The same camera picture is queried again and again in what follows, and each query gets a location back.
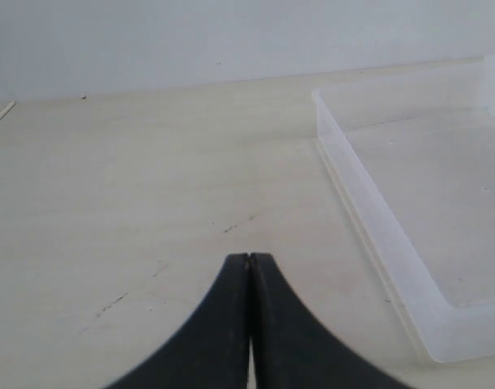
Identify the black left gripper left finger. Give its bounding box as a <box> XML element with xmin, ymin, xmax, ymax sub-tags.
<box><xmin>109</xmin><ymin>254</ymin><xmax>250</xmax><ymax>389</ymax></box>

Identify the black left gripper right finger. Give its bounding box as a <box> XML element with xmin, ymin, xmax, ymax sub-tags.
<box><xmin>250</xmin><ymin>253</ymin><xmax>397</xmax><ymax>388</ymax></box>

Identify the clear plastic tray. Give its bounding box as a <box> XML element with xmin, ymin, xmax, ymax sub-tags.
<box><xmin>312</xmin><ymin>54</ymin><xmax>495</xmax><ymax>362</ymax></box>

